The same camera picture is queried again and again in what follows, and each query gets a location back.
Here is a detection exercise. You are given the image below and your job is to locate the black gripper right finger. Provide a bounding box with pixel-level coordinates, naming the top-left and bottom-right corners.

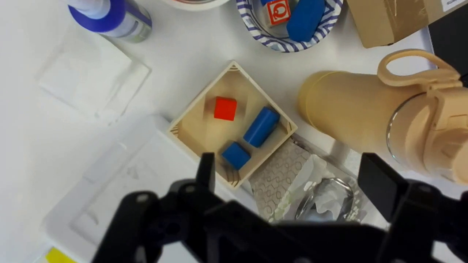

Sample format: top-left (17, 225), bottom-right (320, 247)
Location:
top-left (357, 152), bottom-right (411, 224)

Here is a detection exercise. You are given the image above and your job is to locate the blue cube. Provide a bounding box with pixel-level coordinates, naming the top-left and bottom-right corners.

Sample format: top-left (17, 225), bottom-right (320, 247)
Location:
top-left (221, 140), bottom-right (253, 171)

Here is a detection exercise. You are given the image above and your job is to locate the plastic bag with metal rings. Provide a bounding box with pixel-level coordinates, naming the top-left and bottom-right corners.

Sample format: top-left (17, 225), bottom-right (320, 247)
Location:
top-left (247, 138), bottom-right (371, 225)

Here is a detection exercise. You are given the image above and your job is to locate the white folded napkin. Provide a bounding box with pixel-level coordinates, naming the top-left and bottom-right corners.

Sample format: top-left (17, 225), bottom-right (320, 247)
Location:
top-left (36, 35), bottom-right (152, 123)

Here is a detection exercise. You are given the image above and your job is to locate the blue cylinder block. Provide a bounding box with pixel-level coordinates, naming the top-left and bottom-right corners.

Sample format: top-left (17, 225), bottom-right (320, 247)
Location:
top-left (243, 105), bottom-right (282, 149)

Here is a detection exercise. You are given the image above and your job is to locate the wooden block box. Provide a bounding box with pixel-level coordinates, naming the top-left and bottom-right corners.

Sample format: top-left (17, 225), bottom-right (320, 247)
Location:
top-left (297, 48), bottom-right (468, 187)

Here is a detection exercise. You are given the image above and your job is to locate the black laptop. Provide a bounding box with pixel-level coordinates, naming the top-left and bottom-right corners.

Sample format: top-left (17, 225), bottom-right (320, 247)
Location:
top-left (428, 5), bottom-right (468, 89)

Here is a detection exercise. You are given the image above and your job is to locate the orange printed block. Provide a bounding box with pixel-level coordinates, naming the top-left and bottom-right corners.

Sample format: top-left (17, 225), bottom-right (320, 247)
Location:
top-left (265, 0), bottom-right (292, 28)

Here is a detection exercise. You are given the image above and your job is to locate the white bowl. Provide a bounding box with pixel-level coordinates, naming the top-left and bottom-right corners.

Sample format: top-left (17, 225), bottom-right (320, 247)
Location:
top-left (162, 0), bottom-right (231, 12)

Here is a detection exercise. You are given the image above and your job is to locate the orange cube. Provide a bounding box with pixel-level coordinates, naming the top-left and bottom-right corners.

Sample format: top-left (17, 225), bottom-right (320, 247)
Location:
top-left (212, 95), bottom-right (238, 121)

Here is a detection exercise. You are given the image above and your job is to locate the cardboard box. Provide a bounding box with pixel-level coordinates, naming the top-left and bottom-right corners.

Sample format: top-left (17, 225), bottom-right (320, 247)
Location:
top-left (345, 0), bottom-right (468, 50)

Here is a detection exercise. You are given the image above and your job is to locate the blue rounded block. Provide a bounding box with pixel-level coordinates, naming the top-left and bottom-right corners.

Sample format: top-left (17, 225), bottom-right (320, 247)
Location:
top-left (285, 0), bottom-right (326, 44)

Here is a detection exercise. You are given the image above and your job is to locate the yellow sponge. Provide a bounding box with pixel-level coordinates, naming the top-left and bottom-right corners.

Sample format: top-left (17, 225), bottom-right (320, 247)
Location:
top-left (42, 246), bottom-right (79, 263)

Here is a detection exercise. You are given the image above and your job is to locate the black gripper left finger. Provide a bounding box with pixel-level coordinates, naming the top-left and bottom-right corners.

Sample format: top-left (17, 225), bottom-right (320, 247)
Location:
top-left (194, 152), bottom-right (216, 195)

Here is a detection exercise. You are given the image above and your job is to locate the blue patterned bowl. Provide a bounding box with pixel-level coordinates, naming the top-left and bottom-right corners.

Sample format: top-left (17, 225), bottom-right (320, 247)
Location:
top-left (235, 0), bottom-right (345, 54)

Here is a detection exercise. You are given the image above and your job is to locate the square wooden box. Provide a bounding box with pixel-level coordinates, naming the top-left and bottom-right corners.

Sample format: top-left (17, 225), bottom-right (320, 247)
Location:
top-left (167, 60), bottom-right (298, 190)

